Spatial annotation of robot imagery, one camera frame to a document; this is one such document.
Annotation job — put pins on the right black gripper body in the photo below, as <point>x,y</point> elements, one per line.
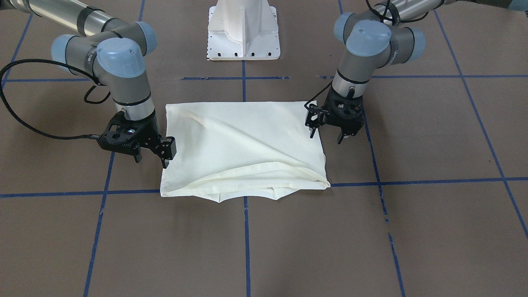
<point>150,131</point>

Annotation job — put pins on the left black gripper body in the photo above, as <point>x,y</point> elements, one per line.
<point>330,116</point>

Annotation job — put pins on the cream long-sleeve cat shirt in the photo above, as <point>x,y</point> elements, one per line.
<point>227,150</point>

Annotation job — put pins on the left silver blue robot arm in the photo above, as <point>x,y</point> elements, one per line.
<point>373,39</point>

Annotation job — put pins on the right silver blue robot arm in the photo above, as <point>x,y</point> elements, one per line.
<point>110,52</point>

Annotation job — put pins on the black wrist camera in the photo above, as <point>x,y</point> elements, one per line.
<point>120,135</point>

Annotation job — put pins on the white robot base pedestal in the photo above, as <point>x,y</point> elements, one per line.
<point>243,30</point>

